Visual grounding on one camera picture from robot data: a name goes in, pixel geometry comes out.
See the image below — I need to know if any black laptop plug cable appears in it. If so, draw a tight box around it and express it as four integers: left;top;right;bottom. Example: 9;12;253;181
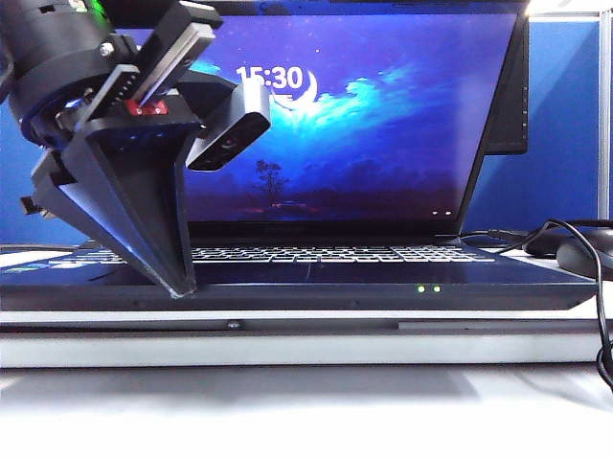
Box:
459;228;533;243

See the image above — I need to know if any dark metal rail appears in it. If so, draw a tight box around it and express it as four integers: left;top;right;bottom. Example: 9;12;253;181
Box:
0;319;602;335

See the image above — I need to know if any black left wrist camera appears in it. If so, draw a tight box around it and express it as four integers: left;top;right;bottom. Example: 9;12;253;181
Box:
176;71;272;173

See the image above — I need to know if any grey partition post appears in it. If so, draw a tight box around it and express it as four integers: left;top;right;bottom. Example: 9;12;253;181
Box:
598;11;613;221

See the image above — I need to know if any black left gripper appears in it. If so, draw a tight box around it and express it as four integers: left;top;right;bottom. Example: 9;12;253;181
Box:
21;0;225;298

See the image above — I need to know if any black ASUS monitor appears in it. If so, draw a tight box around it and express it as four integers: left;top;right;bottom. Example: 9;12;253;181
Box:
481;0;531;155

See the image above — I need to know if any black computer mouse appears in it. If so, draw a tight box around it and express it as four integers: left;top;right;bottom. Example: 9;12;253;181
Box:
522;224;613;283

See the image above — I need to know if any black Hasee laptop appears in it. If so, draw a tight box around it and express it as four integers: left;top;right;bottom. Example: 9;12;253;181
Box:
0;0;600;312

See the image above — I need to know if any black triangular left gripper finger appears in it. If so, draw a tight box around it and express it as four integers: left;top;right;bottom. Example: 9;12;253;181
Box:
19;151;168;290

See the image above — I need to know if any thick black cable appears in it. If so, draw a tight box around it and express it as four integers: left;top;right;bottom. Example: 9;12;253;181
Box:
497;218;613;389

